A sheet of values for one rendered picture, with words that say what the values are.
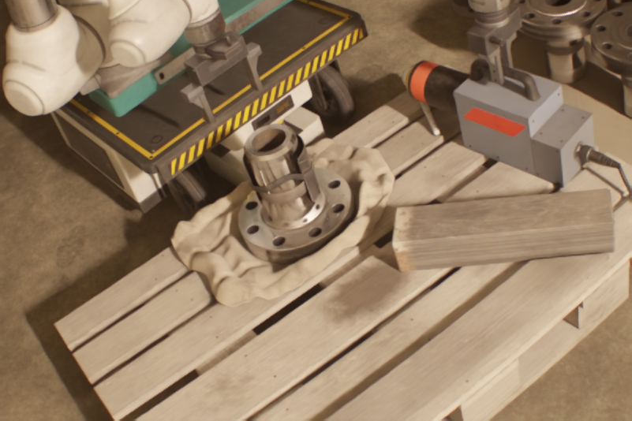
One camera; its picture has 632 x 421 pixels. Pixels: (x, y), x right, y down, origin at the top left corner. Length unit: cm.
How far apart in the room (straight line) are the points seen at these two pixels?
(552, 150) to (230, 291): 74
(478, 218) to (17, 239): 140
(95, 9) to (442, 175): 86
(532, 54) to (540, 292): 102
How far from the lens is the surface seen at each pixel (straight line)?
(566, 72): 242
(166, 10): 168
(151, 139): 213
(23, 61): 186
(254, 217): 198
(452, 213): 180
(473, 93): 196
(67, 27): 185
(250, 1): 220
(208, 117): 192
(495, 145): 200
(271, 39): 232
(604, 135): 228
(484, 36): 182
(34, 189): 278
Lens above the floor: 148
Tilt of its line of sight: 40 degrees down
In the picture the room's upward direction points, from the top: 20 degrees counter-clockwise
